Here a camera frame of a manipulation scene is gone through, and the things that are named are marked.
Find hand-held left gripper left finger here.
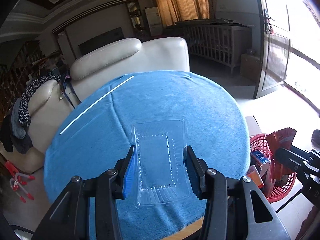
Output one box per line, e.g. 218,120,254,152
32,145,135,240

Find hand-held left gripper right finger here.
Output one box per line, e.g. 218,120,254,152
186,145,292,240

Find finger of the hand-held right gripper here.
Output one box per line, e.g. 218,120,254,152
296,171,320,200
275,147,320,175

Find red wrapper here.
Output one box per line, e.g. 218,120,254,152
265,128,297,160

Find blue printed box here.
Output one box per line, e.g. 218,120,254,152
251,151,272,172

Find clear plastic tray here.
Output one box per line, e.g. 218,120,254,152
131,117,193,208

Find red plastic basket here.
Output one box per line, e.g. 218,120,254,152
249,133,297,203

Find orange and red box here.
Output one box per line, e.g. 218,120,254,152
246,164,265,189

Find round wooden table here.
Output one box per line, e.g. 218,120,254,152
175,216,205,240

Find cardboard box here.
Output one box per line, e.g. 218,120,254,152
240,52,262,82

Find brown door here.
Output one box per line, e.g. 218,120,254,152
252,0,298,99

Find red and white toy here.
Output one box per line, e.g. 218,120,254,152
4,160,35,203

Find dark clothing pile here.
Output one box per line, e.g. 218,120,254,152
0,97,33,155

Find cream leather sofa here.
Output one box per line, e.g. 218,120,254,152
19,37,190,174

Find black and white patterned cloth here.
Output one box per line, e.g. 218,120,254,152
19,72,62,128

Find wooden crib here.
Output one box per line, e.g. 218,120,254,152
166,19,254,74

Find wooden bookshelf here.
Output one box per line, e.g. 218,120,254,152
0,40,43,115

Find white refrigerator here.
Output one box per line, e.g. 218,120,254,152
144,7,164,37

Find glass display cabinet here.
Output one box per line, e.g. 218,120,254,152
126,0,143,32

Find orange curtain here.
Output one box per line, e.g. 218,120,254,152
149,0,210,29

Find black cable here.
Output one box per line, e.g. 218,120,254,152
275,187,303,213

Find purple strap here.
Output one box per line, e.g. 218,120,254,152
59,76,82,109

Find dark wall television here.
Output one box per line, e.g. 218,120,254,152
78,27,125,55

